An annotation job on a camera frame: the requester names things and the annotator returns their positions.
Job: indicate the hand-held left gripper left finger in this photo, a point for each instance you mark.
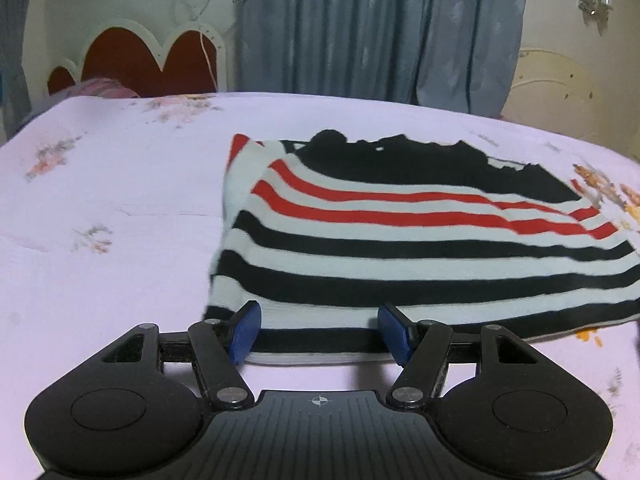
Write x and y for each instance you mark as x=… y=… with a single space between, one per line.
x=245 y=332

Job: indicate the grey-blue side curtain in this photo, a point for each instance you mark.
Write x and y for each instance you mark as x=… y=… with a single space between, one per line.
x=12 y=60

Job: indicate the grey-blue patterned curtain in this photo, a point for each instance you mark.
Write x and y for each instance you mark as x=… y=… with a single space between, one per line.
x=360 y=30

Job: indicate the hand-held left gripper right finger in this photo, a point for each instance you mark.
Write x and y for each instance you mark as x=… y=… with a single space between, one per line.
x=395 y=332

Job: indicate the striped knit sweater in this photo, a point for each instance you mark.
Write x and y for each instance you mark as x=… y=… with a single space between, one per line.
x=400 y=240

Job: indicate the bed with floral pink sheet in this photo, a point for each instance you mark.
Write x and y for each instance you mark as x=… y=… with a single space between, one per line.
x=125 y=235

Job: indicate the red heart-shaped headboard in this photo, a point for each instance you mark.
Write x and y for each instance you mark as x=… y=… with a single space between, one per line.
x=115 y=60

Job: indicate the glass wall lamp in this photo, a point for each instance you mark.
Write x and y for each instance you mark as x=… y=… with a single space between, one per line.
x=595 y=4

